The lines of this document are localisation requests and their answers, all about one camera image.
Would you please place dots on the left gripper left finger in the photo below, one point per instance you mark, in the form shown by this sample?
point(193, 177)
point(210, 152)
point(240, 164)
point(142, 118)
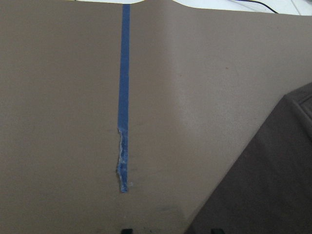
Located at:
point(127, 231)

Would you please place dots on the dark brown t-shirt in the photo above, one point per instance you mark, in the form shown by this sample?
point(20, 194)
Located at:
point(268, 190)

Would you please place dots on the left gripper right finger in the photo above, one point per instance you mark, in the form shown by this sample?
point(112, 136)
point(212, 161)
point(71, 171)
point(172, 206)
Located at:
point(217, 231)

